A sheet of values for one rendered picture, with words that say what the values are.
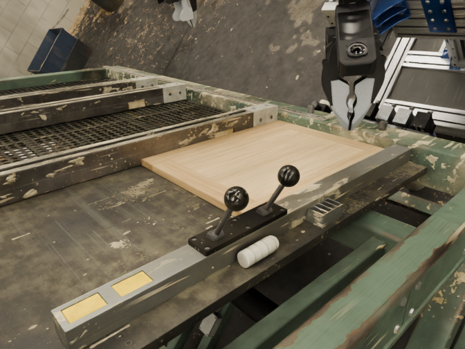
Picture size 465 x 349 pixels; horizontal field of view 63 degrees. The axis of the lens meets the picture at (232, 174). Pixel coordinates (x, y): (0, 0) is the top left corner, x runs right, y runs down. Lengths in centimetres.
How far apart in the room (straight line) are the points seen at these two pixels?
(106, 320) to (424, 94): 180
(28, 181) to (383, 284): 76
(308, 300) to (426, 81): 159
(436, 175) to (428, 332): 41
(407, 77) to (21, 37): 508
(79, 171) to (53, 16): 531
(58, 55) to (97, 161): 418
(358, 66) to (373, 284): 29
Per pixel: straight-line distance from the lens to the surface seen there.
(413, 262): 64
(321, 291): 71
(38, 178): 97
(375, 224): 89
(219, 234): 63
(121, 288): 58
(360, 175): 93
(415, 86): 210
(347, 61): 50
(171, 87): 175
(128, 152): 104
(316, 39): 285
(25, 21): 612
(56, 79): 240
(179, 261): 61
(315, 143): 118
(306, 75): 270
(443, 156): 113
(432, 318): 116
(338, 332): 50
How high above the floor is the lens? 193
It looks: 47 degrees down
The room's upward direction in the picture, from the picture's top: 58 degrees counter-clockwise
